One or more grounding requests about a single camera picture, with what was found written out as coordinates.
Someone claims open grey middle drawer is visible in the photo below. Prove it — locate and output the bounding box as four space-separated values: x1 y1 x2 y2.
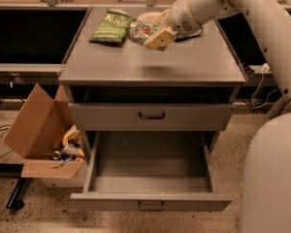
71 131 232 212

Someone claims white paper bowl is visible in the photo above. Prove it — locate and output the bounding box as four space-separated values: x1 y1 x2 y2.
137 12 160 25

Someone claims open cardboard box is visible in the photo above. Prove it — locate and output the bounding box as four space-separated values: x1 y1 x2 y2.
3 83 84 180

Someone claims green chip bag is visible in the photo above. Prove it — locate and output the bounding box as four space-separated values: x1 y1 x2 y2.
89 9 135 44

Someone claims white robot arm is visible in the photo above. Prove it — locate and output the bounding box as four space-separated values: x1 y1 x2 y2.
144 0 291 110

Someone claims blue pepsi can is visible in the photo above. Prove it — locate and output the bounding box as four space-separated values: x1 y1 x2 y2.
176 25 204 41

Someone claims black floor stand leg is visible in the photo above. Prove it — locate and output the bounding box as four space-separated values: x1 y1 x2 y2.
0 163 31 212

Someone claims crushed 7up can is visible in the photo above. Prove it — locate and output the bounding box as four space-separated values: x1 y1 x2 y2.
128 20 157 45

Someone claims grey drawer cabinet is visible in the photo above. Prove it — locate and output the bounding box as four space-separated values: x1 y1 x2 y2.
58 6 247 140

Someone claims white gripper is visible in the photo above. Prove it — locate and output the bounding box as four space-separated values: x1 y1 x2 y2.
144 0 202 50

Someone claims closed grey top drawer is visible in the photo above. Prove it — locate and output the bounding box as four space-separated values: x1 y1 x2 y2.
69 103 233 131

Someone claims white power adapter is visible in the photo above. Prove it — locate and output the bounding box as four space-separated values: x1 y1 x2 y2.
261 63 271 73

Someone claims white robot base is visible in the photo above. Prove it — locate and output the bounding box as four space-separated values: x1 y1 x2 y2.
240 113 291 233

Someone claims small can in box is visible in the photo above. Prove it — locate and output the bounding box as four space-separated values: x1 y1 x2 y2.
52 150 63 160

